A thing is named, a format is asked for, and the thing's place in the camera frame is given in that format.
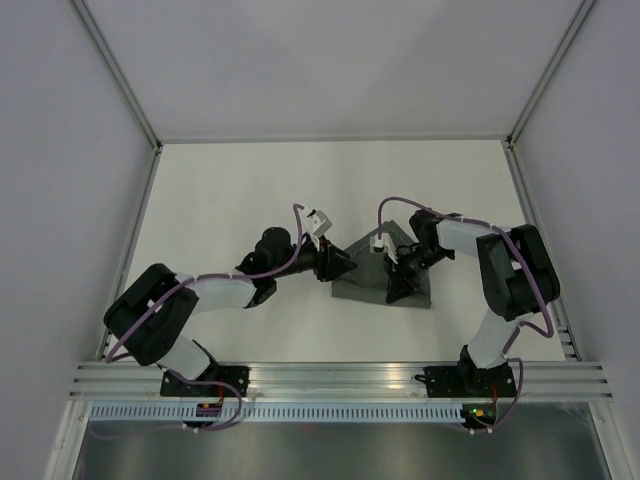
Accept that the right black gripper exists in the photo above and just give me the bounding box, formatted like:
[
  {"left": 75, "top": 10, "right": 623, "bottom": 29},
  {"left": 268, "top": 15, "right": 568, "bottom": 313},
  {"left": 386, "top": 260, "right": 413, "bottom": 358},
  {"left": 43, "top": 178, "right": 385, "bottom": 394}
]
[{"left": 384, "top": 244, "right": 452, "bottom": 304}]

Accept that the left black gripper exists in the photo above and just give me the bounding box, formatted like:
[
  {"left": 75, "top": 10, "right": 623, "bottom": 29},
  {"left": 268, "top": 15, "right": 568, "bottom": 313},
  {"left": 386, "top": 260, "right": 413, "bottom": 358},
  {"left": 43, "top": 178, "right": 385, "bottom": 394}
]
[{"left": 273, "top": 234, "right": 357, "bottom": 283}]

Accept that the grey cloth napkin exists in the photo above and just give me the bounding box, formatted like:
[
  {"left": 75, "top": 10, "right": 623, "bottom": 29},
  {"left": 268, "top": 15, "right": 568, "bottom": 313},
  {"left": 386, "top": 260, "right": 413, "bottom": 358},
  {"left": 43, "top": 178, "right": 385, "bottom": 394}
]
[{"left": 331, "top": 231, "right": 431, "bottom": 309}]

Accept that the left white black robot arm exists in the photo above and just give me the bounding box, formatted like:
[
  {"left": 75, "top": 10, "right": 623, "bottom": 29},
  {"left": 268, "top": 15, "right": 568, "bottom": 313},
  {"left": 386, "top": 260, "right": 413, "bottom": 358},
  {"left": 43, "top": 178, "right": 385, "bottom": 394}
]
[{"left": 104, "top": 227, "right": 357, "bottom": 396}]

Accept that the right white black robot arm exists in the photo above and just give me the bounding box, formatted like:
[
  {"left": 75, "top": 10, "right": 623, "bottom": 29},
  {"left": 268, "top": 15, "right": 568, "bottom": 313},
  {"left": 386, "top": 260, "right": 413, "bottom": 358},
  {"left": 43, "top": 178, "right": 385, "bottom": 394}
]
[{"left": 372, "top": 210, "right": 560, "bottom": 399}]

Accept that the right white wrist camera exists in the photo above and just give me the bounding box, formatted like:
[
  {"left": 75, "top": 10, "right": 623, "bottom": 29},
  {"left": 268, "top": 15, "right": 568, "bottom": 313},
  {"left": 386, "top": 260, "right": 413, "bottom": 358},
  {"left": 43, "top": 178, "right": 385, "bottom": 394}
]
[{"left": 369, "top": 232, "right": 397, "bottom": 263}]

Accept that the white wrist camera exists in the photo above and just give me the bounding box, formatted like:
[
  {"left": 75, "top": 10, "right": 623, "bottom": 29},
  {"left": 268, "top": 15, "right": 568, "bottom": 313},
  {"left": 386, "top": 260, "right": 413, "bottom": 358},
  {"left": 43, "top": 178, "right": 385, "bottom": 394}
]
[
  {"left": 302, "top": 207, "right": 332, "bottom": 245},
  {"left": 369, "top": 232, "right": 397, "bottom": 263}
]

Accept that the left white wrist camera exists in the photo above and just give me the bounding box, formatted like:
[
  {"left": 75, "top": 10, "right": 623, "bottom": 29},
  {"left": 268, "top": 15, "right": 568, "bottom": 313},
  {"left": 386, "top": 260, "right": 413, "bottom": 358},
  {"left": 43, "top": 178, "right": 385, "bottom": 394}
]
[{"left": 302, "top": 207, "right": 332, "bottom": 245}]

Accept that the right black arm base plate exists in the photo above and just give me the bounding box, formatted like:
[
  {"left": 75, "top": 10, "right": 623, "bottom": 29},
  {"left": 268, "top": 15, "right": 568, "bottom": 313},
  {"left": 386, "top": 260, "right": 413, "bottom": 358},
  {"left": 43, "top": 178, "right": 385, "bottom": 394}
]
[{"left": 413, "top": 365, "right": 517, "bottom": 399}]

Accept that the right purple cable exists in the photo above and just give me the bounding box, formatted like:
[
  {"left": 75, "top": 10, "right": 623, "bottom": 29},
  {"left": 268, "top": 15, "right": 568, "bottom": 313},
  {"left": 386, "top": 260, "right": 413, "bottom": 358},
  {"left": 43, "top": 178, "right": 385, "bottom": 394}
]
[{"left": 376, "top": 196, "right": 555, "bottom": 435}]

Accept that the purple cable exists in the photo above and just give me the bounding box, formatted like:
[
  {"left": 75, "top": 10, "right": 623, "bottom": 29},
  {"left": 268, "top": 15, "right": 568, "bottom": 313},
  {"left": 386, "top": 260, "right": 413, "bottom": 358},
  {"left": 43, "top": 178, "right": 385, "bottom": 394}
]
[
  {"left": 89, "top": 202, "right": 314, "bottom": 441},
  {"left": 376, "top": 196, "right": 555, "bottom": 435}
]

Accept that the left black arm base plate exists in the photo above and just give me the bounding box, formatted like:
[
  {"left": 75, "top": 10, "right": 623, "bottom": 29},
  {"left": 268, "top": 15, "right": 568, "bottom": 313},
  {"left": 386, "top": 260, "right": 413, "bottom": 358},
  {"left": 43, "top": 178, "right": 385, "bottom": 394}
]
[{"left": 160, "top": 365, "right": 250, "bottom": 398}]

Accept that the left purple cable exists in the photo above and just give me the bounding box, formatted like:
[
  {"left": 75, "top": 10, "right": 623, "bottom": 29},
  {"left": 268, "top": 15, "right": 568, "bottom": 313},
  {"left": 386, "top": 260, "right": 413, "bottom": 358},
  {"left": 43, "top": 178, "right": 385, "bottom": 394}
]
[{"left": 89, "top": 202, "right": 314, "bottom": 441}]

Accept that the aluminium front rail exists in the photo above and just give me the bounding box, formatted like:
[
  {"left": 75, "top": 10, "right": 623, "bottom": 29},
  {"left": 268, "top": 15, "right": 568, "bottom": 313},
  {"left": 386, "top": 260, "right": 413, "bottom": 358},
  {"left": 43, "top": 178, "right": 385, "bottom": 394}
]
[{"left": 67, "top": 361, "right": 613, "bottom": 403}]

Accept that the white slotted cable duct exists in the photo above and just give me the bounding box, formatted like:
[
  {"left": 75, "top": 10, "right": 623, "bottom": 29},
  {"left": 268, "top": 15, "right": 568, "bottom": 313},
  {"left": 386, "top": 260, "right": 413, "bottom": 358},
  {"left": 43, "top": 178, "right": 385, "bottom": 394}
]
[{"left": 89, "top": 401, "right": 464, "bottom": 423}]

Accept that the left aluminium frame post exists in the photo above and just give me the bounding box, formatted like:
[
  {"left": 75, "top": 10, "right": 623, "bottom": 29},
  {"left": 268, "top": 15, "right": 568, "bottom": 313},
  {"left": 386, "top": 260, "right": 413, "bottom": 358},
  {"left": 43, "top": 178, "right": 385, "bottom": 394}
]
[{"left": 69, "top": 0, "right": 162, "bottom": 151}]

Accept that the aluminium frame post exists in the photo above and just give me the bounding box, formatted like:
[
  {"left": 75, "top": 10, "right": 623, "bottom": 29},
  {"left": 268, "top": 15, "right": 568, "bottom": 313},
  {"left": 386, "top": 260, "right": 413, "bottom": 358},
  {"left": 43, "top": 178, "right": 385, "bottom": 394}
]
[
  {"left": 504, "top": 0, "right": 599, "bottom": 148},
  {"left": 69, "top": 0, "right": 162, "bottom": 151}
]

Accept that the right aluminium frame post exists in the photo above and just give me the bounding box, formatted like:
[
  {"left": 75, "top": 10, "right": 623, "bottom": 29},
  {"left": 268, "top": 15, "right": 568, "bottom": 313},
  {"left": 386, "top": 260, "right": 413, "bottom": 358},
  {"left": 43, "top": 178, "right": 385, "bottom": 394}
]
[{"left": 504, "top": 0, "right": 599, "bottom": 148}]

